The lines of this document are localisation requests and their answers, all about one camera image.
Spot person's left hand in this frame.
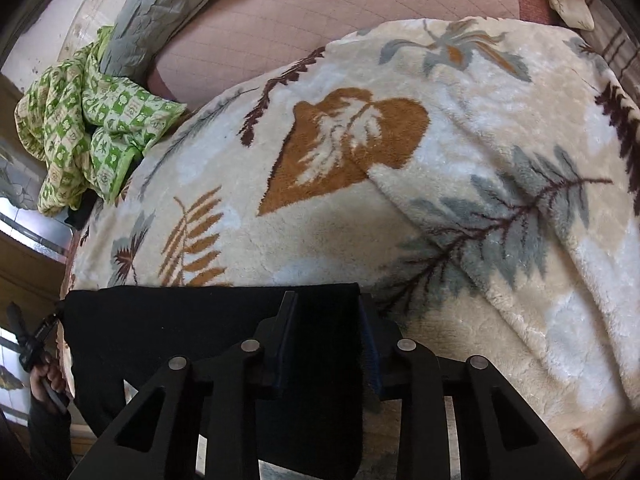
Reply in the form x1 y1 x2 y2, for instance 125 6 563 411
29 352 71 413

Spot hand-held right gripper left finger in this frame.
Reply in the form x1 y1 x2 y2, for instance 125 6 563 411
69 290 299 480

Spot metal rail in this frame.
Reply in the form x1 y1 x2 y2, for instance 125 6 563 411
0 210 78 266

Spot green patterned quilt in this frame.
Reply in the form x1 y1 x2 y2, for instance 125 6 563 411
14 25 188 218

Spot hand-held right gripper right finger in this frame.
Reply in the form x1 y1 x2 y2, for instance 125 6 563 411
356 294 587 480

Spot cream leaf print fleece blanket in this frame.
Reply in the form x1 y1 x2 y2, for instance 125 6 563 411
60 16 640 480

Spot pink quilted bed sheet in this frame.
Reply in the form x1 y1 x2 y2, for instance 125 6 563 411
145 0 556 111

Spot black pants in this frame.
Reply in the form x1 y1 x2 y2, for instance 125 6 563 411
62 282 368 479

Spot grey quilt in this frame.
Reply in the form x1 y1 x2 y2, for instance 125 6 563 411
97 0 388 86

